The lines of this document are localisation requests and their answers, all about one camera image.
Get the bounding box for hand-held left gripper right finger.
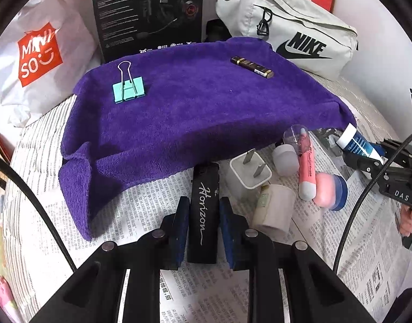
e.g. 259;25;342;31
219;197;378;323

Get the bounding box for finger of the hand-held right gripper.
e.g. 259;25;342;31
342;152;386;180
379;139;412;168

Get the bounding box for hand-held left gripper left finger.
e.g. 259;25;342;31
34;197;190;323

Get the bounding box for blue and white tube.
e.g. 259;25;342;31
337;123;386;165

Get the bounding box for black rectangular case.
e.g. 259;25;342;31
187;162;220;265

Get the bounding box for pink and blue eraser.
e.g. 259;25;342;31
313;172;348;211

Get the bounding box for cream small bottle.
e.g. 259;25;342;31
252;182;296;239

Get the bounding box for pink highlighter pen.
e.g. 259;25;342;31
295;131;318;202

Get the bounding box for white power plug adapter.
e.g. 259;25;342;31
229;151;272;206

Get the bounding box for clear plastic pen cap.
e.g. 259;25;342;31
283;124;309;155

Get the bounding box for white usb lamp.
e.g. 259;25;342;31
271;144;300;176

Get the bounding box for teal binder clip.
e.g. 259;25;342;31
112;61;146;104

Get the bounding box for black and gold tube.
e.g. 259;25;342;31
230;55;274;79

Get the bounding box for person's right hand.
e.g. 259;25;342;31
397;205;412;238

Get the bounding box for newspaper sheets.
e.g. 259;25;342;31
10;74;412;323

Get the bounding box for purple towel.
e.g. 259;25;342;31
58;36;357;242

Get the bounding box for grey waist bag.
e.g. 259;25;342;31
214;0;359;81

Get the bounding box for pink patterned bag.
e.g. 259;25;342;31
0;269;22;323

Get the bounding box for black pouch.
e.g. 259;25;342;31
205;19;231;43

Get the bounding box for black headset box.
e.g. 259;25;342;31
89;0;205;64

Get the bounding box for white shopping bag red logo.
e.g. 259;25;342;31
0;0;103;128

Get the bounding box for black braided cable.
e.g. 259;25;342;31
0;152;77;274
333;129;412;270

